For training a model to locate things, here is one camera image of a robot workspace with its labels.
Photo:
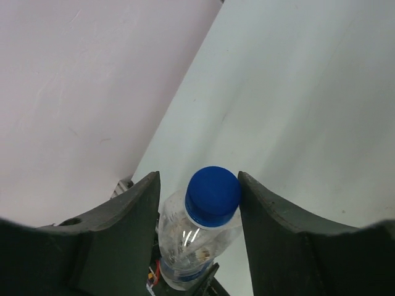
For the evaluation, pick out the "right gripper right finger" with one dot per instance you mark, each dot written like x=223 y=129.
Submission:
x=294 y=252

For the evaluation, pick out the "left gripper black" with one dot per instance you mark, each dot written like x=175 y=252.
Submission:
x=156 y=285

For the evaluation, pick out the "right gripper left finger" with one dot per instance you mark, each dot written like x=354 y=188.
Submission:
x=105 y=251

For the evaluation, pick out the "clear water bottle blue label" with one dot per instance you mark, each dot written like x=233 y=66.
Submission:
x=197 y=224

